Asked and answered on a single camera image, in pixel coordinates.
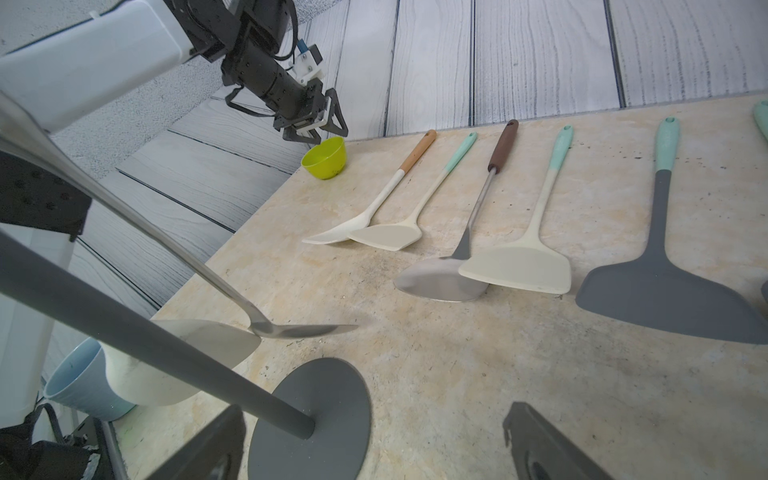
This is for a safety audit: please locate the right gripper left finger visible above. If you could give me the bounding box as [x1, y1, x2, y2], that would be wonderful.
[149, 405, 246, 479]

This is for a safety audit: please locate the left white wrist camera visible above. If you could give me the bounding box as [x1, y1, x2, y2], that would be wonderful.
[292, 39, 325, 85]

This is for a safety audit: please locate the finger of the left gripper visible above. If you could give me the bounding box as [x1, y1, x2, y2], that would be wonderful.
[321, 88, 349, 137]
[282, 126, 321, 146]

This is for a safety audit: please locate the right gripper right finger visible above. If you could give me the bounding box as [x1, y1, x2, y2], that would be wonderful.
[503, 402, 612, 480]

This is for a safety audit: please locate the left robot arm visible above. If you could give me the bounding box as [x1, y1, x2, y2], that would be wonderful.
[1, 1, 349, 145]

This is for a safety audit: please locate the cream spatula mint handle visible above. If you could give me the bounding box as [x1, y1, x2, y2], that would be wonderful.
[349, 132, 478, 251]
[459, 124, 574, 295]

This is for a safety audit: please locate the green plastic bowl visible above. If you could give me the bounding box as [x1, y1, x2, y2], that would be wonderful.
[301, 137, 347, 180]

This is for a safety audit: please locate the light blue cup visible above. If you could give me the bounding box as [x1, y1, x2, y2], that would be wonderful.
[44, 338, 135, 421]

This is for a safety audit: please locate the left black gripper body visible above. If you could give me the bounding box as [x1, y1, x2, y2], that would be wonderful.
[273, 80, 327, 135]

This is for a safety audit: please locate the grey ladle brown handle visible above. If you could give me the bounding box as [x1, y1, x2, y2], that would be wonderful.
[393, 119, 519, 302]

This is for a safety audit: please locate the grey spoon mint handle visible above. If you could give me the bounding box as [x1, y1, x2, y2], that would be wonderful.
[575, 117, 767, 345]

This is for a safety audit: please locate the cream turner wooden handle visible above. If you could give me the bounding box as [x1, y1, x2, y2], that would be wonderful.
[302, 129, 437, 245]

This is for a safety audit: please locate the grey spatula mint handle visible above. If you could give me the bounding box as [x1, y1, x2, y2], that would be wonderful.
[753, 99, 768, 140]

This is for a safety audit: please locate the grey utensil rack stand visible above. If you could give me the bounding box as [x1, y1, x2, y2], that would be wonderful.
[1, 235, 372, 479]

